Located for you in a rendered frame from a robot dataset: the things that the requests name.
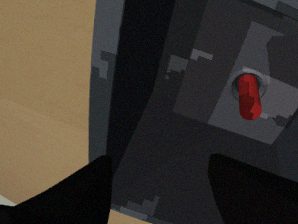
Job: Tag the grey square plate with hole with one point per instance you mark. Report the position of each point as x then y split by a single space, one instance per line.
235 39

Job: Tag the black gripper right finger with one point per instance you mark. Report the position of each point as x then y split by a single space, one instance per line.
248 195

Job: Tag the dark grey open box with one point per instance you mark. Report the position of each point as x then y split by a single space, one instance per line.
140 49

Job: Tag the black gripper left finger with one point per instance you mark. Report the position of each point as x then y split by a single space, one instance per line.
83 198

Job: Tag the red peg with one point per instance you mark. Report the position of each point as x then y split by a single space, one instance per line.
250 107

